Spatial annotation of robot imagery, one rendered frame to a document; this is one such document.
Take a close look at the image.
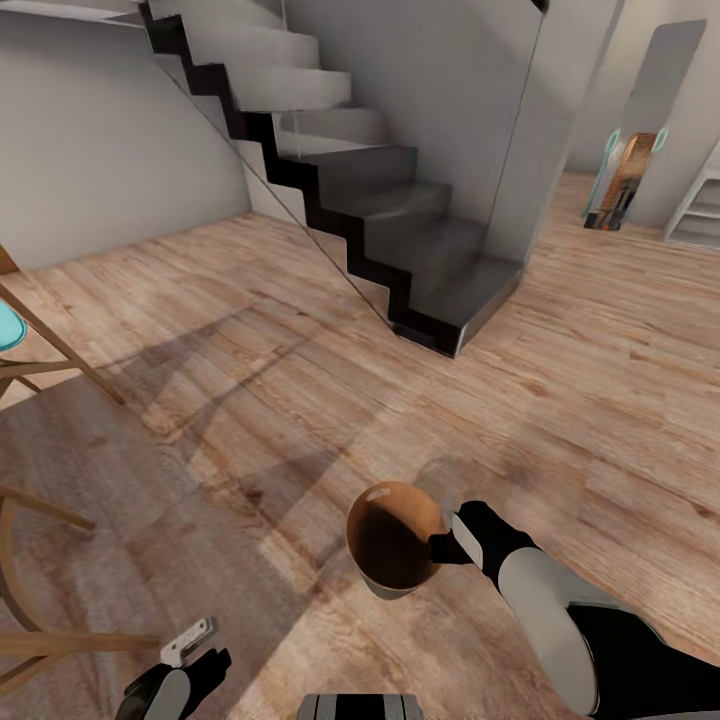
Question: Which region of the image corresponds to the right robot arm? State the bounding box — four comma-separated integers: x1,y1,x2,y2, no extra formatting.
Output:
426,503,720,720

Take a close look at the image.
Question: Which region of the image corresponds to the trash can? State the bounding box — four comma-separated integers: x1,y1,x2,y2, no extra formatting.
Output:
345,481,447,600

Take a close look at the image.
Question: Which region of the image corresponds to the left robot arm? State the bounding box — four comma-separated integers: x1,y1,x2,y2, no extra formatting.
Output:
115,617,232,720

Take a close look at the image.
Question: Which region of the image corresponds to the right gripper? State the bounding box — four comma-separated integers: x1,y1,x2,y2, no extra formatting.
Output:
426,531,473,565

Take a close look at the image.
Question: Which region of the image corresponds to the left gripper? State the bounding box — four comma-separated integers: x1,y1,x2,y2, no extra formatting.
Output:
184,649,232,719

